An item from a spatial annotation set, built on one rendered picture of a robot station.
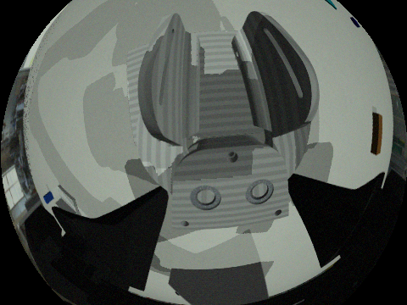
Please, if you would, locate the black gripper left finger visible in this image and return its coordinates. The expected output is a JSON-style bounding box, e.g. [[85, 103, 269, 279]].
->
[[52, 186, 169, 291]]

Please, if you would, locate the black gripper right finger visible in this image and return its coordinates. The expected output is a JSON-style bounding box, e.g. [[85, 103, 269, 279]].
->
[[287, 172, 384, 267]]

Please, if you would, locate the brown rectangular block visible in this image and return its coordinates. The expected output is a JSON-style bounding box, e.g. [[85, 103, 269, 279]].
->
[[371, 112, 382, 155]]

